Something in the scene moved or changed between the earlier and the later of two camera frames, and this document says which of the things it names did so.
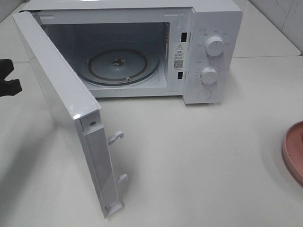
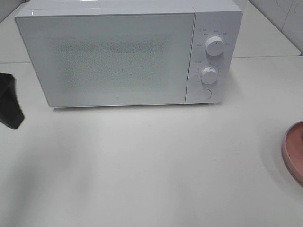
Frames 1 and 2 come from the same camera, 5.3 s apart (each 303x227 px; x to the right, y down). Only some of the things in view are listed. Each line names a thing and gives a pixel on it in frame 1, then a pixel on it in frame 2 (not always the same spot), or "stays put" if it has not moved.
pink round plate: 292,152 stays put
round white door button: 204,94 stays put
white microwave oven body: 191,49 stays put
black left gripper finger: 10,88 to 11,114
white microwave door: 81,104 to 111,58
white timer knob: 208,75 stays put
